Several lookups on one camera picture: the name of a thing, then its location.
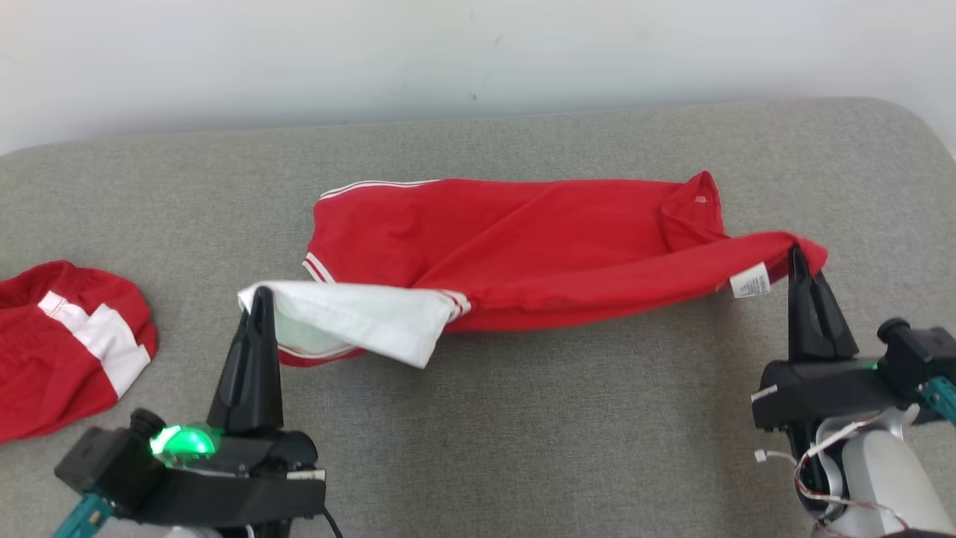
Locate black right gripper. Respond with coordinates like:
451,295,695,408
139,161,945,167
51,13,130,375
751,245,908,449

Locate teal camera bracket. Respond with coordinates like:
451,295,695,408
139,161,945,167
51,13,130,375
51,492,114,538
920,376,956,425

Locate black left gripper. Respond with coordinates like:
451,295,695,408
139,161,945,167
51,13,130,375
134,286,327,528

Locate teal left camera bracket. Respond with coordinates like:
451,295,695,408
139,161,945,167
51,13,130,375
51,492,114,538

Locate thin white red wires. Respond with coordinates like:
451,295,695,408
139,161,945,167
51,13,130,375
754,415,912,528

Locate teal right camera bracket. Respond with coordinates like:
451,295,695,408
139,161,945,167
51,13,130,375
920,376,956,425

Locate red white t-shirt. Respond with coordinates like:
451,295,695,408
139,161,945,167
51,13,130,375
238,170,828,369

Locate red white shorts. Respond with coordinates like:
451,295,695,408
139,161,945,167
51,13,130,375
0,260,158,444

